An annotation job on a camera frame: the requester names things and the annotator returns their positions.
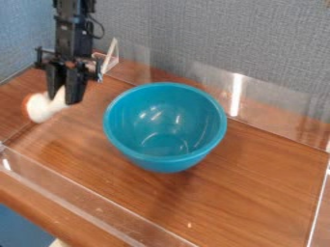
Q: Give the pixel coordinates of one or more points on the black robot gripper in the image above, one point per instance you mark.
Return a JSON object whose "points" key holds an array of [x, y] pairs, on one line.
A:
{"points": [[69, 64]]}

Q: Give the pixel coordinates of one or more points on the brown white plush mushroom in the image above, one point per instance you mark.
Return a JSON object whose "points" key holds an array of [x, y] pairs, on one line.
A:
{"points": [[39, 108]]}

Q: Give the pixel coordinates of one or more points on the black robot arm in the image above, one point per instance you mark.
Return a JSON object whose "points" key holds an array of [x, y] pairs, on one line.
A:
{"points": [[75, 8]]}

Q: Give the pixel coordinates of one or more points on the blue plastic bowl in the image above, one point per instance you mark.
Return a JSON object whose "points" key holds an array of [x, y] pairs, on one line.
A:
{"points": [[164, 125]]}

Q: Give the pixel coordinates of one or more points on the clear acrylic front barrier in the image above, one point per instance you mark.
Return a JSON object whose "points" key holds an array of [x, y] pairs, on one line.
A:
{"points": [[72, 212]]}

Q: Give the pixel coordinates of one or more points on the clear acrylic barrier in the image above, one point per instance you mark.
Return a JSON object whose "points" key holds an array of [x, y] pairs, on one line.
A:
{"points": [[72, 212], [286, 112]]}

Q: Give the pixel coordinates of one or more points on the clear acrylic back barrier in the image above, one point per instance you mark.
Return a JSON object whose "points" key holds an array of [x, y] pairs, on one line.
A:
{"points": [[286, 112]]}

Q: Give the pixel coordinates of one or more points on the clear acrylic corner bracket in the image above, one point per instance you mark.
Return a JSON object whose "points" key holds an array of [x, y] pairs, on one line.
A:
{"points": [[109, 59]]}

